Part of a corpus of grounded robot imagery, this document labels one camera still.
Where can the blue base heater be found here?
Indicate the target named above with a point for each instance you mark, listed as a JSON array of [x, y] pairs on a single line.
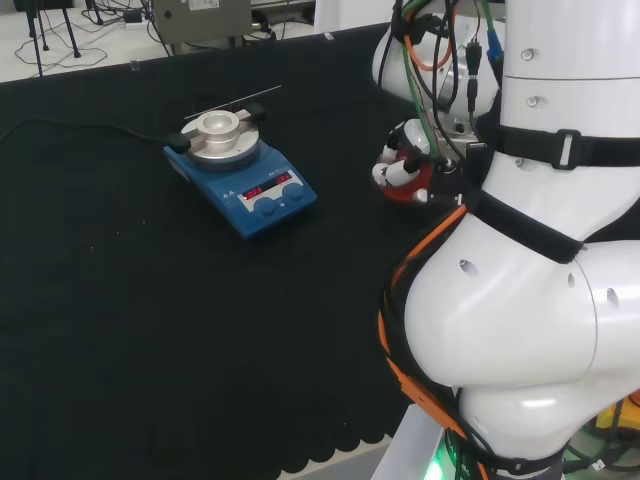
[[240, 205]]

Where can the black bench cloth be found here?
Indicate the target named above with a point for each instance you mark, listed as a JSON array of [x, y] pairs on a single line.
[[150, 300]]

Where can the black power adapter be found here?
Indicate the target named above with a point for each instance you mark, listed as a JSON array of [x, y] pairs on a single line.
[[133, 18]]

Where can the black tripod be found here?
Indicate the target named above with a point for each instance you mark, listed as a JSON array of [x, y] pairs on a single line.
[[70, 30]]

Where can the grey metal box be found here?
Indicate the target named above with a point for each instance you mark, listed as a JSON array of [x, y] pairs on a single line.
[[200, 20]]

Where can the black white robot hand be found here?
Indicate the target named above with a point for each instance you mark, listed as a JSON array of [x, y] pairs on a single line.
[[400, 171]]

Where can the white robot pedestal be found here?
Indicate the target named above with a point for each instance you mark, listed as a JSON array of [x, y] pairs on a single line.
[[410, 440]]

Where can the yellow stop button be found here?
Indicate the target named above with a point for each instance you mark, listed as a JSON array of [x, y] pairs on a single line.
[[612, 420]]

